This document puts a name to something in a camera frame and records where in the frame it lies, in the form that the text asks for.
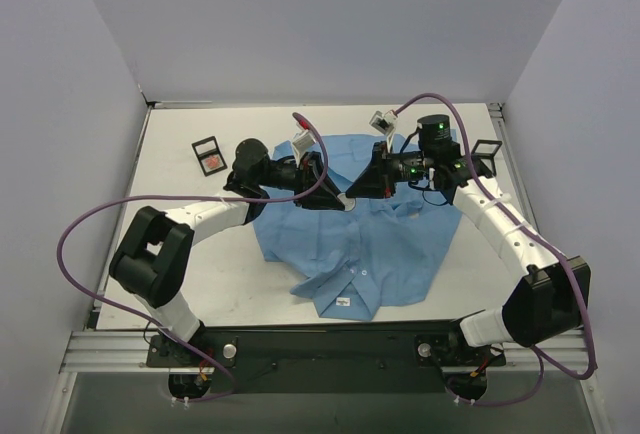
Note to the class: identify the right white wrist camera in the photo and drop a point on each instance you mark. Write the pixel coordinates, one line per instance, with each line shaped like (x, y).
(386, 124)

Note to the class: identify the round blue badge pin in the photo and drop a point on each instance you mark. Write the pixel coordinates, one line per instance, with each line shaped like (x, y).
(347, 202)

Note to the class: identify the aluminium front rail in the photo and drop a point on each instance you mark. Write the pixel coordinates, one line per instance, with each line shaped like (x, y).
(122, 351)

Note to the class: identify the blue button-up shirt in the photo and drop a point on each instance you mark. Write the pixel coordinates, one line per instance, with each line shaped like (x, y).
(382, 253)

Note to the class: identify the red maple leaf brooch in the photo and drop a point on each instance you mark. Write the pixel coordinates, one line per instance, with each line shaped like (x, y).
(214, 162)

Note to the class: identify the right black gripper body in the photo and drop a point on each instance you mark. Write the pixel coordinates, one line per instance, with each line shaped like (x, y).
(380, 170)

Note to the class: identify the right black rectangular frame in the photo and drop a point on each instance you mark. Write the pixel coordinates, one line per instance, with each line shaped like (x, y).
(486, 151)

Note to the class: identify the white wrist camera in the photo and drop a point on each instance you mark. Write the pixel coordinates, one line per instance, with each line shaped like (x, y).
(386, 124)
(301, 143)

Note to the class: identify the black rectangular frame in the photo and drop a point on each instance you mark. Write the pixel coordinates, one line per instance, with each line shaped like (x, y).
(486, 151)
(203, 149)

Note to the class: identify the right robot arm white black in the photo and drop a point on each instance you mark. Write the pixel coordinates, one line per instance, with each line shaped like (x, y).
(547, 298)

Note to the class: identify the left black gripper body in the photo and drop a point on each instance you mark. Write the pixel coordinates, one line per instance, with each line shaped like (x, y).
(308, 180)

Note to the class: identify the left black rectangular frame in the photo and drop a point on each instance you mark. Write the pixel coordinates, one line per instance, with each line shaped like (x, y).
(203, 149)

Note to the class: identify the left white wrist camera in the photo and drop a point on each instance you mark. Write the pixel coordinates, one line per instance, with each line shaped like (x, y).
(301, 143)

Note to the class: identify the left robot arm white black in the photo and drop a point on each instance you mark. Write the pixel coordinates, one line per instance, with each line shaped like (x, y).
(151, 260)

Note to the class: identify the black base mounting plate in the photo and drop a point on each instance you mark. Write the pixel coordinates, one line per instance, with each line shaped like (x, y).
(402, 357)

